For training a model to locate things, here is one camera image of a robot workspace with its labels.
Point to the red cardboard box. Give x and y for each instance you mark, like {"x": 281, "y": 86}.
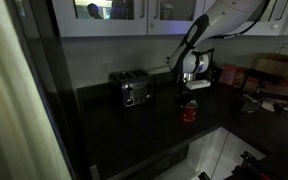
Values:
{"x": 232, "y": 75}

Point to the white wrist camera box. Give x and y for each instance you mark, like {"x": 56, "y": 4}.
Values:
{"x": 198, "y": 84}

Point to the silver black toaster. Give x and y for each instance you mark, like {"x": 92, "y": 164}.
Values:
{"x": 134, "y": 87}

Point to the black red tool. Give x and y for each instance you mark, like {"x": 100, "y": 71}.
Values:
{"x": 250, "y": 166}

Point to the small silver packet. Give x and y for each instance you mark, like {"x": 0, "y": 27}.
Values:
{"x": 250, "y": 103}

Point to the white glass-front cabinet door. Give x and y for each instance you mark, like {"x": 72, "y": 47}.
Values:
{"x": 100, "y": 16}
{"x": 175, "y": 16}
{"x": 270, "y": 18}

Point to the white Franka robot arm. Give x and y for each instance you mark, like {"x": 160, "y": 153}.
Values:
{"x": 214, "y": 30}

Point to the dark tall panel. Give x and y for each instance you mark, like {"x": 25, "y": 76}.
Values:
{"x": 50, "y": 83}

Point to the beige curtain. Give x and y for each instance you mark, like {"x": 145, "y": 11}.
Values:
{"x": 17, "y": 100}

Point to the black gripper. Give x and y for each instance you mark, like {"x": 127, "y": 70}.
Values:
{"x": 183, "y": 87}

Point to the brown paper bag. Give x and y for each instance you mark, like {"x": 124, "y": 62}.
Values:
{"x": 279, "y": 65}

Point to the red mug white inside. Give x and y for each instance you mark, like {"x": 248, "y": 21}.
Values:
{"x": 188, "y": 112}

